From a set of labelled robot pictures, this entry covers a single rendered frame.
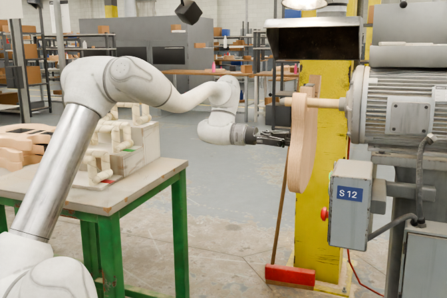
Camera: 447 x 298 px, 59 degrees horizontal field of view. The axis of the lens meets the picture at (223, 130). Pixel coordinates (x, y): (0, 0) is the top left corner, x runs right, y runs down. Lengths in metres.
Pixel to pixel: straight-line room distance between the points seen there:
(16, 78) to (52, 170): 1.71
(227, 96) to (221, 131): 0.14
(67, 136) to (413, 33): 1.09
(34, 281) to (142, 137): 0.90
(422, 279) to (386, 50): 0.66
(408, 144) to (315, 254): 1.40
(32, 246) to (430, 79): 1.16
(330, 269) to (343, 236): 1.49
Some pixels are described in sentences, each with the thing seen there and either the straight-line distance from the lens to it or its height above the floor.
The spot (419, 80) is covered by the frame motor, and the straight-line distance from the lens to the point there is 1.27.
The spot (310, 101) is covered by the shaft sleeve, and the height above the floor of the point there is 1.26.
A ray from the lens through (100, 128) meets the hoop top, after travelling 1.66.
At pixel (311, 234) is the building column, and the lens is 2.51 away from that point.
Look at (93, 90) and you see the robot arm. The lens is 1.18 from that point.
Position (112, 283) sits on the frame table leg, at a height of 0.65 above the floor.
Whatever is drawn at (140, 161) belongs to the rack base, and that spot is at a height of 0.96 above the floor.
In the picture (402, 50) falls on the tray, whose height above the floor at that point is 1.42.
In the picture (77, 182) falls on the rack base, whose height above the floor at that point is 0.94.
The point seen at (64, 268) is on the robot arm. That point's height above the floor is 0.97.
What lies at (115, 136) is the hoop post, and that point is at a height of 1.09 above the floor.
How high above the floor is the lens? 1.45
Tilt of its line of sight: 12 degrees down
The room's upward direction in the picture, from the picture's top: 1 degrees counter-clockwise
